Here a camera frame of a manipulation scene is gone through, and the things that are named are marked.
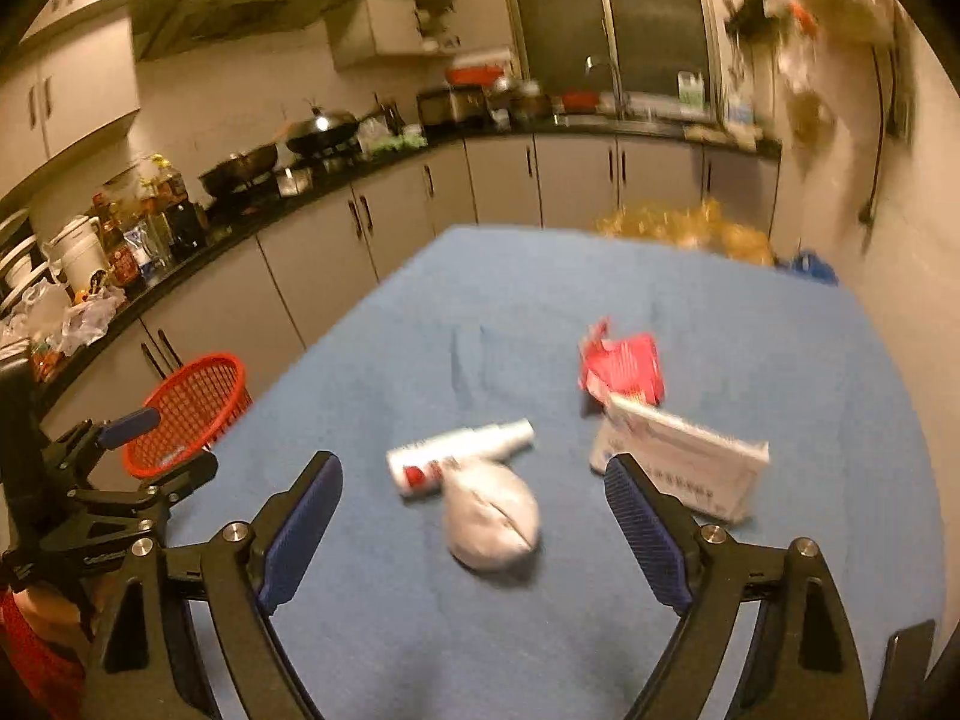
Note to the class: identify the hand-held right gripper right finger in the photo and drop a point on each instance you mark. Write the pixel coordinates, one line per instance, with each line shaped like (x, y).
(645, 532)

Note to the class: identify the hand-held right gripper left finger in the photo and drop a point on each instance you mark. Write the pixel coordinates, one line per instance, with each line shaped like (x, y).
(300, 532)

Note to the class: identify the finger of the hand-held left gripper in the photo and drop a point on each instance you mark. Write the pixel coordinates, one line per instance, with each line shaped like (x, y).
(187, 474)
(131, 425)

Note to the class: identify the red plastic basket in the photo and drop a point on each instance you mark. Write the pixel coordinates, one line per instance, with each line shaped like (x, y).
(187, 405)

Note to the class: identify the white tissue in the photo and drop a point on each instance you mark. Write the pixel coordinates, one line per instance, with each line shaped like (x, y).
(487, 517)

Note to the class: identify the white medicine box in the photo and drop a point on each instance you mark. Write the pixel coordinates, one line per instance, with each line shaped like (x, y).
(690, 465)

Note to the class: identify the crumpled bags on counter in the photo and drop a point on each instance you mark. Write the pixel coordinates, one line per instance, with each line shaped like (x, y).
(82, 319)

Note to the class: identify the crumpled red carton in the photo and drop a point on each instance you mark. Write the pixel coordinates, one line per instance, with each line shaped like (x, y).
(626, 367)

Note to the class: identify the white tube with red label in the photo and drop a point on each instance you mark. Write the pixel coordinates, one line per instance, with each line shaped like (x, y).
(450, 454)

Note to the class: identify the white rice cooker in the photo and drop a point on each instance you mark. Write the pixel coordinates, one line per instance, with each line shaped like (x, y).
(79, 255)

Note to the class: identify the dish rack with bowls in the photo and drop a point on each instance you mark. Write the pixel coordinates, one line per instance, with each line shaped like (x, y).
(19, 262)

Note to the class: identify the group of condiment bottles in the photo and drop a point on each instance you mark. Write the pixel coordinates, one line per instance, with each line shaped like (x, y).
(150, 225)

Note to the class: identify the red mesh object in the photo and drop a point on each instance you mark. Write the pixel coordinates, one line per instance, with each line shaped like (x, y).
(30, 675)

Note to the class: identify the kitchen base cabinets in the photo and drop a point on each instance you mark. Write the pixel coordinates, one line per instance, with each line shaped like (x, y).
(315, 262)

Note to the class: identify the blue tablecloth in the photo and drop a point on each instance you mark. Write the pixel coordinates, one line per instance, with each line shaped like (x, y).
(525, 292)

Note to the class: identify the black frying pan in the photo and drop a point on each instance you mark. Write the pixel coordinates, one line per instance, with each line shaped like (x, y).
(236, 169)

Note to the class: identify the small metal container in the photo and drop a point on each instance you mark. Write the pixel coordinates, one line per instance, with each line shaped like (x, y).
(292, 180)

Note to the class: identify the small yellow plastic bag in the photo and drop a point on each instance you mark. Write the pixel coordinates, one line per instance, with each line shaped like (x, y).
(746, 244)

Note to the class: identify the large yellow plastic bag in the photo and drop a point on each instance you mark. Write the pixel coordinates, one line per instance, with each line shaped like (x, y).
(660, 223)

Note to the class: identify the blue plastic bag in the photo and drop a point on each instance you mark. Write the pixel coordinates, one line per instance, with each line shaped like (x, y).
(808, 268)

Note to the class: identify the black wok with lid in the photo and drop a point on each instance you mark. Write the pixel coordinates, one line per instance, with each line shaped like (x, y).
(322, 131)

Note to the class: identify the bag of green vegetables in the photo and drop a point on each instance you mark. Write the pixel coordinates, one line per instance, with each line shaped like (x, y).
(394, 139)

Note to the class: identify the range hood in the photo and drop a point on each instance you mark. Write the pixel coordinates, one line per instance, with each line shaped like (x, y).
(240, 11)

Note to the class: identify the blue label detergent bottle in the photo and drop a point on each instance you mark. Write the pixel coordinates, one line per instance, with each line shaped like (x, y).
(739, 109)

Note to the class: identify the red bowl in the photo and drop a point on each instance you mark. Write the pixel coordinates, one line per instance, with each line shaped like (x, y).
(579, 99)

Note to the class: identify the green label detergent bottle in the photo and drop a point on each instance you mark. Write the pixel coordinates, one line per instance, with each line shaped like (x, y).
(693, 88)

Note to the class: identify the chrome faucet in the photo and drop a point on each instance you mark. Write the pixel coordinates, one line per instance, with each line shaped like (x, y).
(616, 86)

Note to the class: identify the stacked metal pots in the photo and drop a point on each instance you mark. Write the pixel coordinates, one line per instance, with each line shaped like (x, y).
(521, 101)

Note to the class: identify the silver rice cooker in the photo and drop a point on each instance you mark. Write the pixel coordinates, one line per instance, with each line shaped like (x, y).
(450, 106)

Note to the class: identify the red plastic basin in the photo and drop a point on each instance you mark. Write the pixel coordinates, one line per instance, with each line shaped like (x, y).
(474, 76)

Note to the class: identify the dark window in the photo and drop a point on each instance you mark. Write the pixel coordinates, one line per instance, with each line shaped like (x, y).
(562, 15)

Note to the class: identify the black hanging bag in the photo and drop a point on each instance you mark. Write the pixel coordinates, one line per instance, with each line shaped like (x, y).
(750, 11)

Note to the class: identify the hanging clear plastic bags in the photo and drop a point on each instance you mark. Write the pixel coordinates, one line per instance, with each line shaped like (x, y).
(825, 30)

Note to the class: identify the kitchen wall cabinets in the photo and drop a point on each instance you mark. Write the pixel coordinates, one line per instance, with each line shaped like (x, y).
(82, 90)

